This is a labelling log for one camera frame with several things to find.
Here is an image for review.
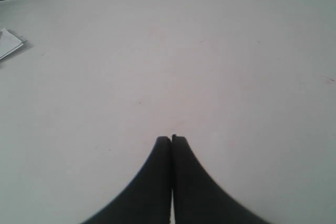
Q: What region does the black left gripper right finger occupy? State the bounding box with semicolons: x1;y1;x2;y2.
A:
172;135;267;223

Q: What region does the folded white paper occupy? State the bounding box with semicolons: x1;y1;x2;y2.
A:
0;28;28;60

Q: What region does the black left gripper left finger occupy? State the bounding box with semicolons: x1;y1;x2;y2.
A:
85;136;172;223

